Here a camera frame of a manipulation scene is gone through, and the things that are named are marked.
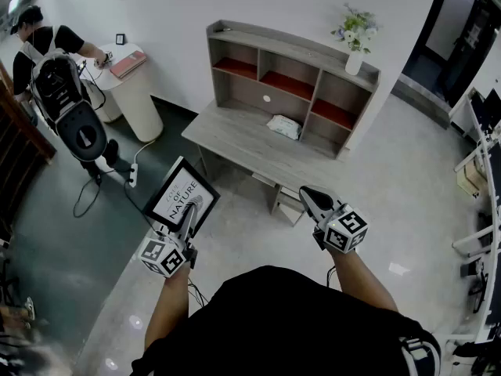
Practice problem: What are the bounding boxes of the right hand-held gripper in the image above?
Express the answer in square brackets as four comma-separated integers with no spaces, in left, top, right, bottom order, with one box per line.
[299,186,369,255]

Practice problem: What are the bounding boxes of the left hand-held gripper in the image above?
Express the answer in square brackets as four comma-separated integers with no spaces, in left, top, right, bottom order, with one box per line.
[138,204,199,279]

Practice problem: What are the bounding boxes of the black framed nature picture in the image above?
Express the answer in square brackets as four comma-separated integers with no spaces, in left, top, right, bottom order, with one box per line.
[142,155,222,237]

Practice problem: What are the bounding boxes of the grey wooden wall shelf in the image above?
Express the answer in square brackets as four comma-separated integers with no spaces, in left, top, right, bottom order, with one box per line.
[206,19,381,160]

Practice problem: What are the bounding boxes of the person's left forearm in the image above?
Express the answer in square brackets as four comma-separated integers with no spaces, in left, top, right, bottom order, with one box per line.
[143,266,191,350]

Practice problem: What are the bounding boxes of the person's right forearm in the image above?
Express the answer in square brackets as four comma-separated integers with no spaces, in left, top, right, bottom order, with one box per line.
[326,247,401,313]

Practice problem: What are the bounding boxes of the white wet wipes pack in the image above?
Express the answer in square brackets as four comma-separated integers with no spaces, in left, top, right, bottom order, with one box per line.
[265,114,303,140]

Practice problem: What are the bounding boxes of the white round side table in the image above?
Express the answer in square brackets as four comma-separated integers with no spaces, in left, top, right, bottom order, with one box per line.
[76,42,164,144]

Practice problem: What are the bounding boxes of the person's black shirt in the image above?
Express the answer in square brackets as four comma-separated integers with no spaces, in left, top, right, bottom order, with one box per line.
[131,265,443,376]

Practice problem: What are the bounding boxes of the white vase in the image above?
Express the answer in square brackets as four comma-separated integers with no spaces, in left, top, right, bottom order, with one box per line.
[344,51,365,77]

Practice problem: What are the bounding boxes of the cardboard box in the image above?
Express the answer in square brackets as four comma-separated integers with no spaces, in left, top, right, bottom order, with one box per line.
[456,158,488,200]

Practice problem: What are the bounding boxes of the red book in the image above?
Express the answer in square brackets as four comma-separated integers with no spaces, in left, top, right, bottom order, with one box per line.
[108,50,148,80]

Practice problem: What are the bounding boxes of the artificial flower bouquet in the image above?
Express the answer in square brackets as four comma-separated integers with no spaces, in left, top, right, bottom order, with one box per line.
[330,2,383,56]

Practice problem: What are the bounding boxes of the wooden staircase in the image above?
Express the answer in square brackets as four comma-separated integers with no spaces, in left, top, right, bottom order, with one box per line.
[0,63,56,226]

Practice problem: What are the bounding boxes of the black monitor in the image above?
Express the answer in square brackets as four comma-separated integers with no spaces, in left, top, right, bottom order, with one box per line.
[469,88,501,132]

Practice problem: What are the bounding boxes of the dark glass door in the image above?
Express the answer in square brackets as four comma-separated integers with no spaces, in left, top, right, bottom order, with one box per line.
[398,0,501,109]

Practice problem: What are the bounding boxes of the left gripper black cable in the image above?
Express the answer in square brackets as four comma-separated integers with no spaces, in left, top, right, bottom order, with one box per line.
[187,276,208,307]

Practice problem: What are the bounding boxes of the white power cable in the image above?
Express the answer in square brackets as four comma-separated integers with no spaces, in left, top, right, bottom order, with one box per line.
[135,141,157,166]

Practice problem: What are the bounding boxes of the black floor cable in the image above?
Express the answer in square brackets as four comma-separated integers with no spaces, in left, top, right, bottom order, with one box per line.
[72,166,136,219]

